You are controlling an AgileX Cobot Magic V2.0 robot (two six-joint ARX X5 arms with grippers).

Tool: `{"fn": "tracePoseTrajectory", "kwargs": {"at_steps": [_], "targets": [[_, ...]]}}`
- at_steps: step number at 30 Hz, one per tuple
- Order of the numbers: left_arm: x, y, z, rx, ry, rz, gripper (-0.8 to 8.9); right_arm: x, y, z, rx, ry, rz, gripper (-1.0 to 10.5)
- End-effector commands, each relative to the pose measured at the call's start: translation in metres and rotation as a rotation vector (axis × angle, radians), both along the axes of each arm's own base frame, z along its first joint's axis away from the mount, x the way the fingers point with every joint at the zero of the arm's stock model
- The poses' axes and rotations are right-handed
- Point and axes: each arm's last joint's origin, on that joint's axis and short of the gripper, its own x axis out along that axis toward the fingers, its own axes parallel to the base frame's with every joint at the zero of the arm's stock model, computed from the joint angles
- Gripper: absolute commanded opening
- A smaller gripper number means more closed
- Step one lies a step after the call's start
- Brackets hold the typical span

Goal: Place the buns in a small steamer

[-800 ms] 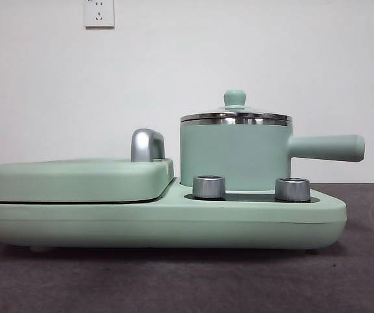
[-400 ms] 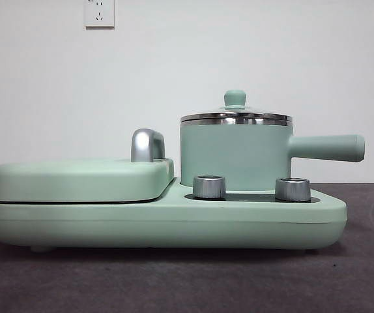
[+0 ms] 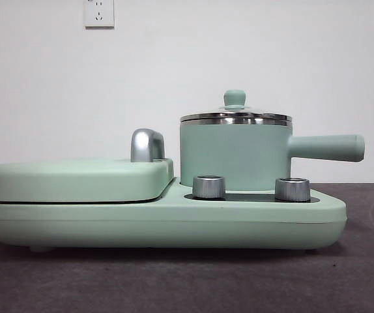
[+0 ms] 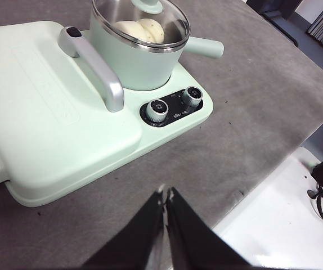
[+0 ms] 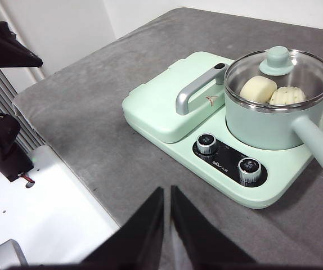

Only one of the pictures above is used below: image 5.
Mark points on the silver control knob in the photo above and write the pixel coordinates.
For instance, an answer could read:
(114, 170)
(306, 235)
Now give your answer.
(206, 144)
(249, 170)

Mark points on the green hinged griddle cover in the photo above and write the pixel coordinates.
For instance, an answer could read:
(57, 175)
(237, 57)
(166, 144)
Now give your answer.
(156, 107)

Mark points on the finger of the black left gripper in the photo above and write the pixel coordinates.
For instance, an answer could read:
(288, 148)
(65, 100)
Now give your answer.
(4, 53)

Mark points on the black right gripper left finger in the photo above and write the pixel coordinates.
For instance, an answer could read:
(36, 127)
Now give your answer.
(139, 239)

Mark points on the smooth plain white bun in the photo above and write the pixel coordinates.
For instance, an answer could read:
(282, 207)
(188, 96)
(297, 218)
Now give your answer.
(257, 90)

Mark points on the glass lid with green knob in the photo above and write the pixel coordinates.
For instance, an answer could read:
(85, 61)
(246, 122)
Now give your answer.
(277, 60)

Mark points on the green breakfast machine base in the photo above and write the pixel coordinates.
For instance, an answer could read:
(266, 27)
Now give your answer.
(234, 194)

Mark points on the ridged white bun green dots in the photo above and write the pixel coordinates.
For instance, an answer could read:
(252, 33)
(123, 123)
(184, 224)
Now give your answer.
(288, 97)

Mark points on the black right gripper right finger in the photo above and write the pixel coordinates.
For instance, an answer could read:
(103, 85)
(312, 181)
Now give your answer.
(201, 242)

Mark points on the grey ribbed aluminium frame beam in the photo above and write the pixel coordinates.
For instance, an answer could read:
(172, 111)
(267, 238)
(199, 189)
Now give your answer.
(23, 126)

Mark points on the grey rounded mount block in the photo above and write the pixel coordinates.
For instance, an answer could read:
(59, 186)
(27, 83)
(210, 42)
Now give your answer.
(9, 253)

